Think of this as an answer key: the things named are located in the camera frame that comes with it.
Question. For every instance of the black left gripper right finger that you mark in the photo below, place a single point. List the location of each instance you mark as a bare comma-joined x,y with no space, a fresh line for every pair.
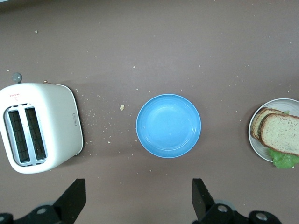
205,207

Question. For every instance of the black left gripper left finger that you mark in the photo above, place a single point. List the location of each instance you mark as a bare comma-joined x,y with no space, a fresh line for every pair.
70,203

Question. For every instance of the green lettuce leaf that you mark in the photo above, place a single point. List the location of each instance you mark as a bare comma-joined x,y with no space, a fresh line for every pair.
283,159

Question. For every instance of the brown bread slice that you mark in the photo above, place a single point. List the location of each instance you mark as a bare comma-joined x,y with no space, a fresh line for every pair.
255,123
280,133

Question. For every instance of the beige plate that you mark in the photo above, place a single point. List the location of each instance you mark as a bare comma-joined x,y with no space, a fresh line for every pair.
257,147

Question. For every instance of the blue plate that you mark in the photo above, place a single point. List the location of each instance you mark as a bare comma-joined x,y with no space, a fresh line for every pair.
168,126

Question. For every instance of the white toaster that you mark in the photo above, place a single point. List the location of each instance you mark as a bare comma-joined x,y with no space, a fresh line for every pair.
58,116

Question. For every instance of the large bread crumb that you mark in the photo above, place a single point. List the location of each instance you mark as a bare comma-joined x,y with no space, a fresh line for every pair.
122,107

